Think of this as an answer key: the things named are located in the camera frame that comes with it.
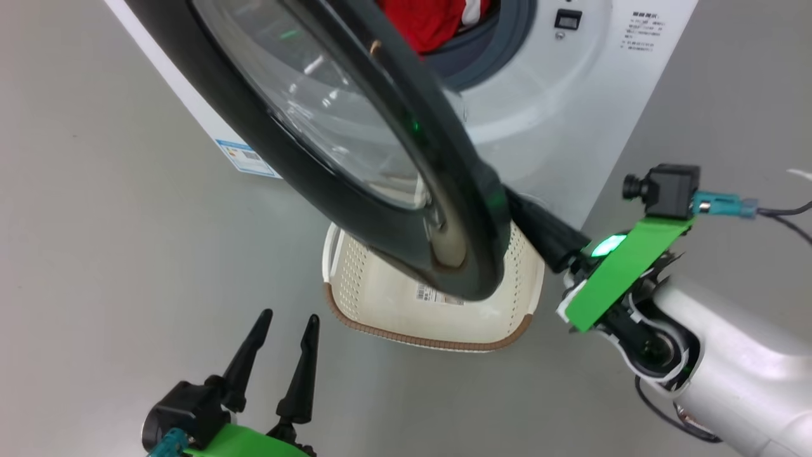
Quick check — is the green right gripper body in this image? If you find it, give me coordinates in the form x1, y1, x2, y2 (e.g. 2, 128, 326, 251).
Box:
557, 216, 697, 334

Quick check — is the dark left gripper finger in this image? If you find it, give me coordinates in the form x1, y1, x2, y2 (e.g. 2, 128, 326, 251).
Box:
222, 309, 273, 413
276, 314, 321, 426

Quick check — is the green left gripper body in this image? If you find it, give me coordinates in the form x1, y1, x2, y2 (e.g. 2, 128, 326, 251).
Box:
184, 422, 318, 457

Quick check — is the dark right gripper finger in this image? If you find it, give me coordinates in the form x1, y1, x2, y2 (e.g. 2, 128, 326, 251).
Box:
506, 187, 592, 274

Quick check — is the dark round glass washer door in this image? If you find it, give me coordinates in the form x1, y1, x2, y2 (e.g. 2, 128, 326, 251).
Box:
124, 0, 513, 302

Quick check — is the red and white shirt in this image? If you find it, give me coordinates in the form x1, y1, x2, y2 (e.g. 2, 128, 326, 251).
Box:
377, 0, 492, 55

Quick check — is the cream perforated laundry basket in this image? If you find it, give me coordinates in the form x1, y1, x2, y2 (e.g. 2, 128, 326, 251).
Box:
322, 219, 545, 353

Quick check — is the white front-load washing machine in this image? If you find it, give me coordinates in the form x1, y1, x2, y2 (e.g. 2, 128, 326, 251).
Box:
105, 0, 698, 229

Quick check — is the barcode sticker in basket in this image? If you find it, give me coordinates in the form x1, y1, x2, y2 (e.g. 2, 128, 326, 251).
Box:
416, 284, 465, 307

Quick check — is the blue energy label sticker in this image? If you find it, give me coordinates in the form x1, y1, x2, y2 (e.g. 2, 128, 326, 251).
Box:
214, 138, 282, 180

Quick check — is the black cable with teal plug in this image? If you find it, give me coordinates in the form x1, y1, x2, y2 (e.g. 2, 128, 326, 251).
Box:
691, 190, 812, 248

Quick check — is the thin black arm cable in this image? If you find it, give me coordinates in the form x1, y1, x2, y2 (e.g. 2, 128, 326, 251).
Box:
634, 374, 724, 445

